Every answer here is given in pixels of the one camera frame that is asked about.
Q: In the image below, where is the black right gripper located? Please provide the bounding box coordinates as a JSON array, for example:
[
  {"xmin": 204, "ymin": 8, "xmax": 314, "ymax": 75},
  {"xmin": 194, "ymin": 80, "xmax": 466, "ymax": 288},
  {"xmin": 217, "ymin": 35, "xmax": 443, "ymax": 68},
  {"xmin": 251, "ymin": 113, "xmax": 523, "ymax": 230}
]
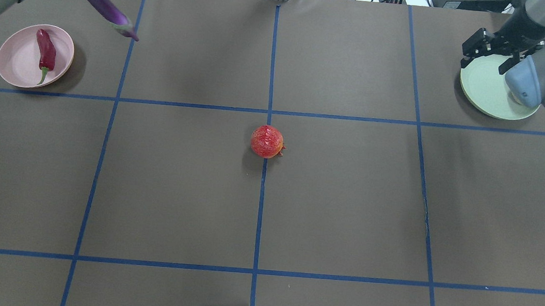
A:
[{"xmin": 460, "ymin": 28, "xmax": 545, "ymax": 69}]

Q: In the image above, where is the purple toy eggplant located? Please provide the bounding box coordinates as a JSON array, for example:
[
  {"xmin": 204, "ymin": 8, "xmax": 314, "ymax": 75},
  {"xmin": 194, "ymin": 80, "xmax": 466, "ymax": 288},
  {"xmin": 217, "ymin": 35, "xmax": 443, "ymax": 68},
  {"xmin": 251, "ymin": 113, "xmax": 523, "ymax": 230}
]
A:
[{"xmin": 87, "ymin": 0, "xmax": 139, "ymax": 41}]

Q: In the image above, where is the red toy chili pepper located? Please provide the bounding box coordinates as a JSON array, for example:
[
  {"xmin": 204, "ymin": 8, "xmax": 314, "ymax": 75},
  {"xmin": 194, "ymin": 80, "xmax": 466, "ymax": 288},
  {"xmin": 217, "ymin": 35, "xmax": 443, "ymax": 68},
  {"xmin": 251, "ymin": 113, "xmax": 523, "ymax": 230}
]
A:
[{"xmin": 35, "ymin": 29, "xmax": 57, "ymax": 85}]

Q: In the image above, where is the pink green toy peach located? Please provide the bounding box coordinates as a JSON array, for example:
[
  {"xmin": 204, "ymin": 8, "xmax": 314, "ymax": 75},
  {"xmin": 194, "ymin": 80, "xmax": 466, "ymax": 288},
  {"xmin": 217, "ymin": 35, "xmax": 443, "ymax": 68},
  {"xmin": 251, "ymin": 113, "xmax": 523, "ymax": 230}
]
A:
[{"xmin": 510, "ymin": 92, "xmax": 526, "ymax": 106}]

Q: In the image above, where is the light green plate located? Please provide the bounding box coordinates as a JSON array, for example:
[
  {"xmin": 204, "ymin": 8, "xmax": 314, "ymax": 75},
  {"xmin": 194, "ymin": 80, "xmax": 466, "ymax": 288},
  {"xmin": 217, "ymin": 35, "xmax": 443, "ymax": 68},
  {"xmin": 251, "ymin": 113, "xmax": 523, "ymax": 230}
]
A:
[{"xmin": 459, "ymin": 55, "xmax": 540, "ymax": 121}]

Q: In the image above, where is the pink plate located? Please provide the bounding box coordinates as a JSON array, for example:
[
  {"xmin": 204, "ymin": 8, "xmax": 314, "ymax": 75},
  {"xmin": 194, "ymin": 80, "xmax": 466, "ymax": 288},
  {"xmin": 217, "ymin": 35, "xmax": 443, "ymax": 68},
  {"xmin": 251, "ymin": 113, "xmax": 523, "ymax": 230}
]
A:
[{"xmin": 0, "ymin": 24, "xmax": 75, "ymax": 88}]

